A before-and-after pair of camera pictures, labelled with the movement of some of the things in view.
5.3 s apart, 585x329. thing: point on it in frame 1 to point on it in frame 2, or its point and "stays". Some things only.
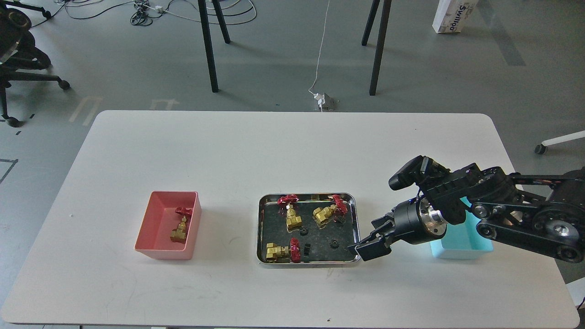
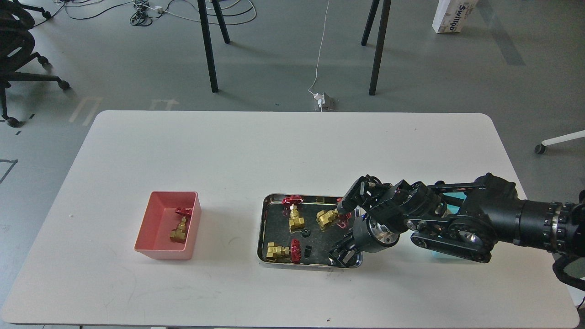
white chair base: x=541 y=149 stays
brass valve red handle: x=178 y=234 stays
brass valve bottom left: x=274 y=251 stays
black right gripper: x=414 y=222 to x=369 y=235
